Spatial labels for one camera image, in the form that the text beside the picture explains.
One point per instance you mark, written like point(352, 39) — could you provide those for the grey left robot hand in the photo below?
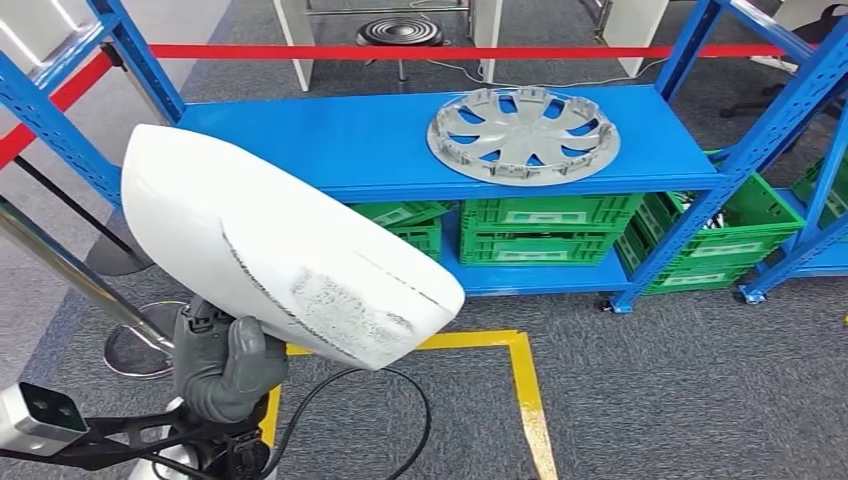
point(212, 371)

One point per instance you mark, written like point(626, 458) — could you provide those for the white curved car body part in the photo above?
point(265, 245)

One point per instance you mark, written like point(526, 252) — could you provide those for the blue metal shelf rack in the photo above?
point(331, 146)
point(821, 262)

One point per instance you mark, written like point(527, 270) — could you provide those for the black pole stand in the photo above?
point(122, 255)

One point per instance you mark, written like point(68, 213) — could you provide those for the chrome stanchion with round base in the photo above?
point(66, 268)

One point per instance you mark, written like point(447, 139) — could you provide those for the red barrier belt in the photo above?
point(86, 76)
point(397, 52)

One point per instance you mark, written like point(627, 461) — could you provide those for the black round stool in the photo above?
point(399, 32)

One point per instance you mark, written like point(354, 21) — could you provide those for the silver wheel hubcap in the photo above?
point(523, 136)

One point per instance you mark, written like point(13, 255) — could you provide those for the white power strip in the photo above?
point(775, 64)

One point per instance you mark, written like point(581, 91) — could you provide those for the black office chair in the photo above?
point(821, 26)

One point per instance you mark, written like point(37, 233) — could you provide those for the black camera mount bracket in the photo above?
point(93, 442)

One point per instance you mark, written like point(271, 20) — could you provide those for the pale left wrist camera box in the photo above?
point(40, 417)

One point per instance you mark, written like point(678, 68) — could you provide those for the grey stanchion post black head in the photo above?
point(132, 83)

